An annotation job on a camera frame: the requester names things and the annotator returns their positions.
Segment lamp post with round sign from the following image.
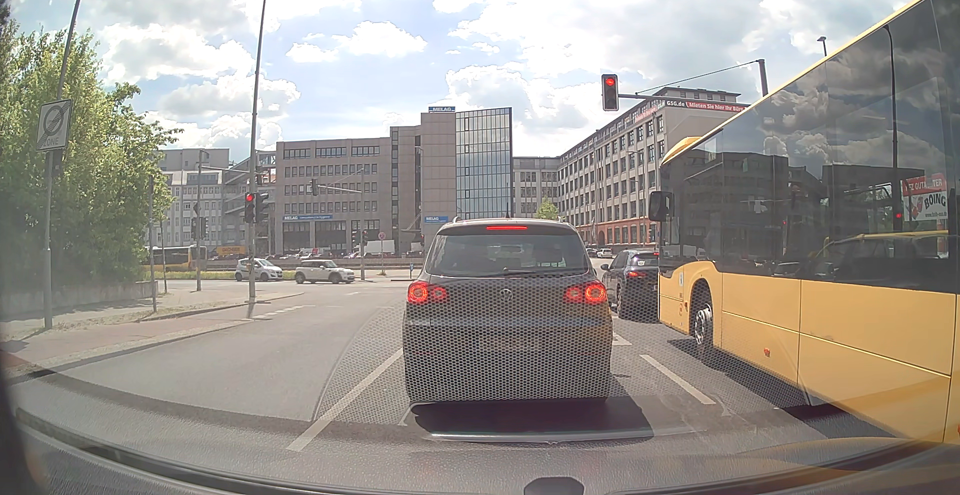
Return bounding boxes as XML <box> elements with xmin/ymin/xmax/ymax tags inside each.
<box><xmin>35</xmin><ymin>0</ymin><xmax>117</xmax><ymax>331</ymax></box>

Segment grey car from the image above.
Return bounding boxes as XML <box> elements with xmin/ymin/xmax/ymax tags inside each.
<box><xmin>402</xmin><ymin>217</ymin><xmax>615</xmax><ymax>406</ymax></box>

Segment thin pole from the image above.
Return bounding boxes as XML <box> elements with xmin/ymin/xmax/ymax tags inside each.
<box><xmin>147</xmin><ymin>176</ymin><xmax>159</xmax><ymax>314</ymax></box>

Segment low concrete wall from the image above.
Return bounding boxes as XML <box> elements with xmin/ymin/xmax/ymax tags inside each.
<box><xmin>0</xmin><ymin>279</ymin><xmax>160</xmax><ymax>321</ymax></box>

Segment dark car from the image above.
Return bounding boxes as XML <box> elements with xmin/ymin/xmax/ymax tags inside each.
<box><xmin>600</xmin><ymin>249</ymin><xmax>661</xmax><ymax>322</ymax></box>

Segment car's own bonnet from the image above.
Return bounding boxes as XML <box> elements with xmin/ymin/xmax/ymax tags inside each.
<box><xmin>15</xmin><ymin>405</ymin><xmax>960</xmax><ymax>495</ymax></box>

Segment yellow bus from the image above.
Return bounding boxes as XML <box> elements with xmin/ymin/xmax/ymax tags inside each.
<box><xmin>144</xmin><ymin>245</ymin><xmax>208</xmax><ymax>272</ymax></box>
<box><xmin>648</xmin><ymin>0</ymin><xmax>960</xmax><ymax>445</ymax></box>

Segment grey asphalt road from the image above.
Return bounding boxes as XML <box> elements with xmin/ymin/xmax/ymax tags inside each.
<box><xmin>7</xmin><ymin>256</ymin><xmax>901</xmax><ymax>474</ymax></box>

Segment green trees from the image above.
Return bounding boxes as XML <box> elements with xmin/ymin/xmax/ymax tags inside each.
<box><xmin>0</xmin><ymin>0</ymin><xmax>181</xmax><ymax>286</ymax></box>

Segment traffic light gantry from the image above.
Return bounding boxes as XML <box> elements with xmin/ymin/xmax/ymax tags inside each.
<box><xmin>309</xmin><ymin>177</ymin><xmax>369</xmax><ymax>282</ymax></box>

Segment white car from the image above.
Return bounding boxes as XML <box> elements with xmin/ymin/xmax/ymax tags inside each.
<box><xmin>293</xmin><ymin>259</ymin><xmax>357</xmax><ymax>285</ymax></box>

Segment lamp post with traffic light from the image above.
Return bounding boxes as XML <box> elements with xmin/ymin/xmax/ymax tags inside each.
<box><xmin>242</xmin><ymin>0</ymin><xmax>282</xmax><ymax>304</ymax></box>

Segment long grey brick building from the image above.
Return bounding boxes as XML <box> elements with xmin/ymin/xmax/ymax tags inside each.
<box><xmin>556</xmin><ymin>87</ymin><xmax>750</xmax><ymax>250</ymax></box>

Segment road markings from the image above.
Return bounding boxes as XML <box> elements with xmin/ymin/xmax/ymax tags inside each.
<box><xmin>251</xmin><ymin>303</ymin><xmax>720</xmax><ymax>453</ymax></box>

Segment traffic light on pole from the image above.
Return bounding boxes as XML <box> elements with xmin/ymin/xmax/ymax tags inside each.
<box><xmin>189</xmin><ymin>150</ymin><xmax>211</xmax><ymax>293</ymax></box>

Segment silver car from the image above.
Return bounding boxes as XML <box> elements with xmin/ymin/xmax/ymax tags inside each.
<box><xmin>234</xmin><ymin>258</ymin><xmax>285</xmax><ymax>283</ymax></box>

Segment reddish paved pavement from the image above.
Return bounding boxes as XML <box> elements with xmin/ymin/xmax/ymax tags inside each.
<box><xmin>0</xmin><ymin>286</ymin><xmax>305</xmax><ymax>378</ymax></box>

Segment grass verge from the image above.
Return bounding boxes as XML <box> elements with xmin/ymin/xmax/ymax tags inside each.
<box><xmin>144</xmin><ymin>269</ymin><xmax>297</xmax><ymax>282</ymax></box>

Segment beige office building with glass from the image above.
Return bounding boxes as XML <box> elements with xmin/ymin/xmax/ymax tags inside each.
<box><xmin>273</xmin><ymin>105</ymin><xmax>515</xmax><ymax>256</ymax></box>

